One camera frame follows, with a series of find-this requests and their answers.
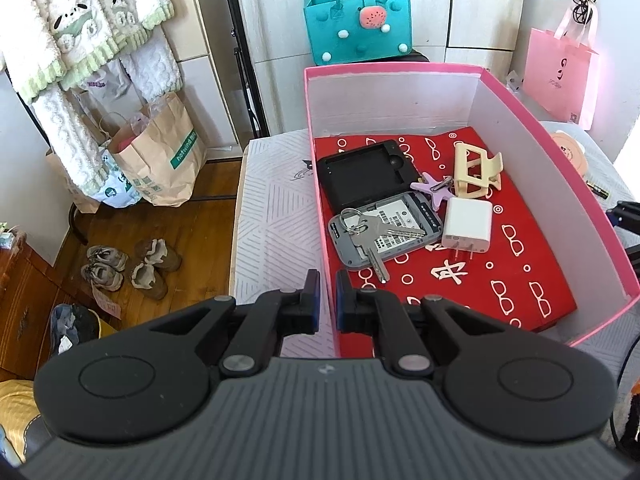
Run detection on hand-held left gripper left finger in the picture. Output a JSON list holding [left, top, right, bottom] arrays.
[[150, 269, 322, 378]]

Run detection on pink paper slip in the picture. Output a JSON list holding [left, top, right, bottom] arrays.
[[92, 290, 123, 320]]

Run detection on round pink compact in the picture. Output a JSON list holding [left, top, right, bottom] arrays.
[[550, 130, 590, 176]]

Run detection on black rubber case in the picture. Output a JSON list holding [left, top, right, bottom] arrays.
[[316, 140, 422, 210]]

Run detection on beige hair claw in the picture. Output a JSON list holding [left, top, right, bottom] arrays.
[[452, 142, 503, 197]]

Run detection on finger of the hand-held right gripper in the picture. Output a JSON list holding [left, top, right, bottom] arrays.
[[605, 200, 640, 236]]

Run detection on yellow quilted cushion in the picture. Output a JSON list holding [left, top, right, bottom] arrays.
[[0, 380, 46, 466]]

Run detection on white charger plug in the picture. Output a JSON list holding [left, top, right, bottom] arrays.
[[442, 196, 493, 261]]

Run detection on black hair ties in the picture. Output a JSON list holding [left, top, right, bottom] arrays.
[[572, 0, 601, 23]]

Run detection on brown paper bag green label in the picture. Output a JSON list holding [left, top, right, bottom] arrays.
[[107, 91, 208, 207]]

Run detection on black vertical frame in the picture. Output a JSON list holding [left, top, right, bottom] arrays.
[[220, 0, 271, 141]]

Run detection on red printed paper liner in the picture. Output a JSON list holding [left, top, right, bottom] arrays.
[[312, 127, 578, 333]]

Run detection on pink gift bag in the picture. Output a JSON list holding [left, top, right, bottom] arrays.
[[522, 0, 600, 131]]

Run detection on grey sneaker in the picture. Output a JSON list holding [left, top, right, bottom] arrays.
[[81, 261, 123, 292], [86, 245, 130, 273]]

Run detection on purple star clip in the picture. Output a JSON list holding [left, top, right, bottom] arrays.
[[410, 172, 453, 209]]

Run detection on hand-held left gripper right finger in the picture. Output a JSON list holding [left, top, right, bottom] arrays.
[[336, 270, 511, 377]]

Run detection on white refrigerator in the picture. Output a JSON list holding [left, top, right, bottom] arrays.
[[515, 0, 640, 171]]

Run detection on black clothes rack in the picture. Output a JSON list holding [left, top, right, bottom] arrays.
[[67, 200, 88, 246]]

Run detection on white fleece robe jacket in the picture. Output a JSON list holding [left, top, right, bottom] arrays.
[[0, 0, 176, 103]]

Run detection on wooden cabinet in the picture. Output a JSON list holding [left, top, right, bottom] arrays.
[[0, 232, 86, 381]]

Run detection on green printed shopping bag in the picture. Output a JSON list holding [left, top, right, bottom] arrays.
[[97, 147, 143, 208]]

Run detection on white plastic bag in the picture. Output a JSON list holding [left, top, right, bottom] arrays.
[[70, 62, 146, 117]]

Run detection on pocket wifi router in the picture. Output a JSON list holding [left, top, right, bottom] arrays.
[[327, 192, 445, 271]]

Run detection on brown fleece-lined boot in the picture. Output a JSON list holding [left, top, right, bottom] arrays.
[[135, 239, 182, 273], [131, 261, 168, 301]]

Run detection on bunch of silver keys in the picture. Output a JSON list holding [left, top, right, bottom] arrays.
[[339, 208, 426, 283]]

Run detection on pink cardboard box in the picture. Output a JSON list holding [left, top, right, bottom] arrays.
[[302, 62, 640, 358]]

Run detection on teal felt handbag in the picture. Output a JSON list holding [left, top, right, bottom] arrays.
[[303, 0, 412, 66]]

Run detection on plain brown paper bag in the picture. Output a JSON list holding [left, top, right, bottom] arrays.
[[45, 110, 113, 213]]

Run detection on yellow trash bin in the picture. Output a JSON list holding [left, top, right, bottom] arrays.
[[49, 304, 118, 356]]

